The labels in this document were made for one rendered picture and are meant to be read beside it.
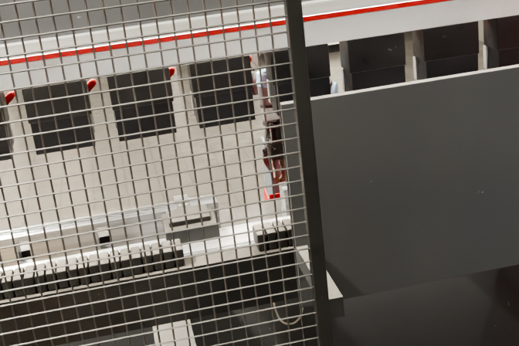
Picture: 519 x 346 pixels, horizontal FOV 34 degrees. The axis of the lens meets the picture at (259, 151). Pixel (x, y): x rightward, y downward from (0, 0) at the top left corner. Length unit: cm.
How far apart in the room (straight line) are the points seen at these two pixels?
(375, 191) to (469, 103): 26
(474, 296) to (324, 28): 90
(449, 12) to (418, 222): 65
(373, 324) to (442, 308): 21
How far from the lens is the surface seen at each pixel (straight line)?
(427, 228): 179
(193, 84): 206
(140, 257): 177
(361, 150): 168
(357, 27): 213
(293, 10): 132
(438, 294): 243
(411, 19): 217
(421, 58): 223
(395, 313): 241
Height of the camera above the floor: 178
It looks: 19 degrees down
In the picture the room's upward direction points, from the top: 7 degrees counter-clockwise
